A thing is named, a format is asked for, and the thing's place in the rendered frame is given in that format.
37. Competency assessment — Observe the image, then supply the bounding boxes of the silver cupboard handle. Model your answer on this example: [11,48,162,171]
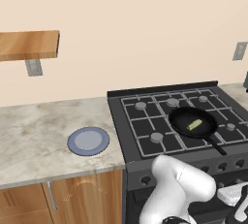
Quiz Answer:
[46,180,59,211]

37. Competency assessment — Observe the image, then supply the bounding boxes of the blue round plate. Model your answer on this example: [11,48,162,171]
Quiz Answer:
[66,126,111,157]

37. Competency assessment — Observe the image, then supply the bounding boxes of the grey wall outlet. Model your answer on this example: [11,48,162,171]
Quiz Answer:
[232,41,248,62]
[25,58,45,78]

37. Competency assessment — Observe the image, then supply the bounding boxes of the black frying pan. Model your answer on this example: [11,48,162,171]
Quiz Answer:
[168,106,229,157]

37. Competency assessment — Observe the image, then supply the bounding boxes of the wooden drawer front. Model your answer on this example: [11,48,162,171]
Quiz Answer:
[0,182,54,224]

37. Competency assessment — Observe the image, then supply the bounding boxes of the wooden cupboard door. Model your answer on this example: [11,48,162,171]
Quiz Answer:
[42,169,126,224]

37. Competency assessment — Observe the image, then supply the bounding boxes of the yellow butter stick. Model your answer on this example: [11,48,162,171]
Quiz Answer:
[187,118,203,131]

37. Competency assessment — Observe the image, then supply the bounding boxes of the wooden wall shelf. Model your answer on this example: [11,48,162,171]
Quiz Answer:
[0,29,61,63]

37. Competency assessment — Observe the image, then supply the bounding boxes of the dark grey appliance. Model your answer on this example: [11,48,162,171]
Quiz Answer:
[242,70,248,93]

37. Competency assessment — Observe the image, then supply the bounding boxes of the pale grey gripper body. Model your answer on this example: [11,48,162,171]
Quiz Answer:
[216,183,248,208]

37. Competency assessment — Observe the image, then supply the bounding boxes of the black gas stove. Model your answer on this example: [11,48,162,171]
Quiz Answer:
[107,80,248,224]

